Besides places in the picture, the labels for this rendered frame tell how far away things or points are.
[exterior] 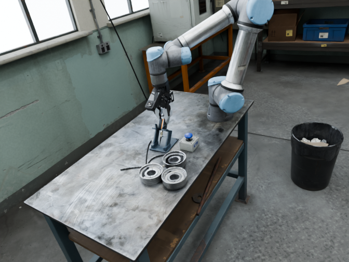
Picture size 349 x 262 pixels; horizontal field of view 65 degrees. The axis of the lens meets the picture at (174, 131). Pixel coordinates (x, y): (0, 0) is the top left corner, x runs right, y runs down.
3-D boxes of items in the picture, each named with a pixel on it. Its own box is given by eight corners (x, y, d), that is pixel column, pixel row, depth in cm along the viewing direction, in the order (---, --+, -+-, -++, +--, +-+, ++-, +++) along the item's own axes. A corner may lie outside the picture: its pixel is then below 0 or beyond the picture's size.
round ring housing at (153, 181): (168, 180, 116) (166, 172, 114) (145, 190, 113) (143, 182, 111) (158, 167, 124) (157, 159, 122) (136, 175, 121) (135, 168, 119)
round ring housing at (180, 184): (192, 184, 112) (191, 176, 110) (170, 195, 108) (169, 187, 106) (179, 170, 120) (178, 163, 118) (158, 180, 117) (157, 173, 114)
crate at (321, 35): (347, 35, 383) (351, 18, 372) (344, 42, 357) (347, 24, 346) (307, 34, 411) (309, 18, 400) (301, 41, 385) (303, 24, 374)
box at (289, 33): (300, 41, 384) (303, 13, 365) (264, 42, 405) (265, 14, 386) (303, 34, 413) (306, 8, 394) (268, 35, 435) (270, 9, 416)
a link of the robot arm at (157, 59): (165, 48, 116) (146, 52, 115) (169, 73, 122) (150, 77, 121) (162, 44, 123) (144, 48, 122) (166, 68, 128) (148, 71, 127)
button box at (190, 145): (192, 152, 131) (191, 144, 128) (179, 149, 134) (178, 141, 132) (200, 143, 136) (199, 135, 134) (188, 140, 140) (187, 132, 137)
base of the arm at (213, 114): (213, 108, 167) (212, 93, 162) (237, 112, 160) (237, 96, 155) (202, 119, 157) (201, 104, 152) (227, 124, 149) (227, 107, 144)
